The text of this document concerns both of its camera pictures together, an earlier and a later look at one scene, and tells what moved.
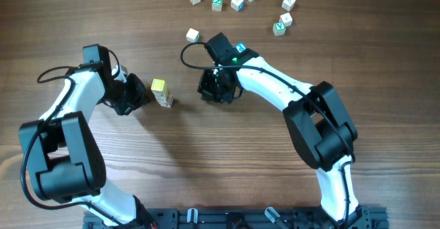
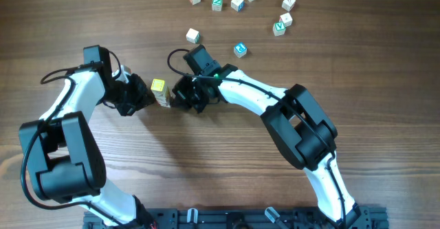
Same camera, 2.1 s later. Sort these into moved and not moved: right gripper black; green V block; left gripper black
Moved: right gripper black
Not moved: left gripper black; green V block
